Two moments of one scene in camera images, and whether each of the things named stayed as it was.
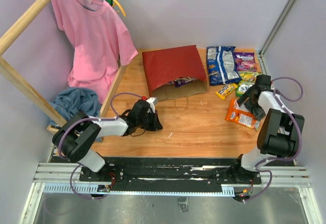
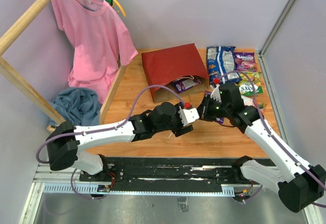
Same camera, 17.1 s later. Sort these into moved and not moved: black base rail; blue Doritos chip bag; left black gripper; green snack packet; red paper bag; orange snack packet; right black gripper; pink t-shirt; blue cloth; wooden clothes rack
Moved: orange snack packet; right black gripper; left black gripper
Not moved: blue Doritos chip bag; red paper bag; pink t-shirt; black base rail; wooden clothes rack; blue cloth; green snack packet
